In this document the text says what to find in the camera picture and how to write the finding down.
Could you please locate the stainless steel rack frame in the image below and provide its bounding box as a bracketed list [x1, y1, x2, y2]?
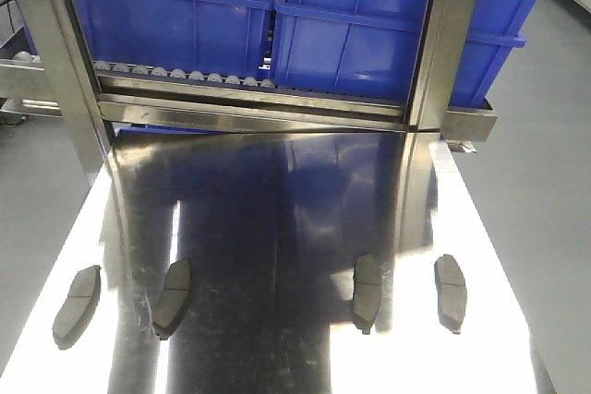
[1, 0, 496, 176]

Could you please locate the blue plastic bin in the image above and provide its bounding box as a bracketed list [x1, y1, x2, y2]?
[271, 0, 536, 108]
[73, 0, 273, 79]

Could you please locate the brake pad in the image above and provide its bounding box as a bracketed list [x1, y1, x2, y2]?
[434, 254, 467, 334]
[52, 265, 102, 350]
[151, 257, 192, 340]
[351, 254, 382, 335]

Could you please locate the right blue plastic bin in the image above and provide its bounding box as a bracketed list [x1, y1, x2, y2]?
[271, 0, 536, 108]

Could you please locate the roller conveyor track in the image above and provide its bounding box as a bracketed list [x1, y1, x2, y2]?
[11, 50, 278, 90]

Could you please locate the left blue plastic bin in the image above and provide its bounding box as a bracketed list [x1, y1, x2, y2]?
[73, 0, 273, 79]

